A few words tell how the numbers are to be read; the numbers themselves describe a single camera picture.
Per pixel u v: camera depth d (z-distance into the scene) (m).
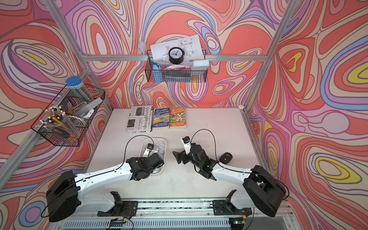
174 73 0.78
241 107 1.23
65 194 0.40
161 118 1.11
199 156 0.63
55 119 0.58
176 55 0.78
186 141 0.71
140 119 1.08
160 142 0.96
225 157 0.89
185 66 0.80
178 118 1.11
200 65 0.72
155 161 0.63
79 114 0.74
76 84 0.70
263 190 0.42
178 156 0.74
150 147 0.73
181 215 0.72
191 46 0.82
